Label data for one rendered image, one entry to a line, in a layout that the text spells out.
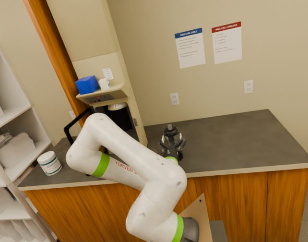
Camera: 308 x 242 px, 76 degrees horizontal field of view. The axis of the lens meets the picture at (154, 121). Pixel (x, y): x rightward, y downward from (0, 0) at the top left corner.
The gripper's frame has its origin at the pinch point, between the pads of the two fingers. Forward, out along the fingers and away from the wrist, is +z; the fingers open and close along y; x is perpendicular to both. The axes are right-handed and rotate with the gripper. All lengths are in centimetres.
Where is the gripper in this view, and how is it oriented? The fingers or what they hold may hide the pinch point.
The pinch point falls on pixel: (171, 137)
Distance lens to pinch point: 134.3
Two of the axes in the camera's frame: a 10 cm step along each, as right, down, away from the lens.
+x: 2.2, 8.7, 4.5
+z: 1.2, -4.8, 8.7
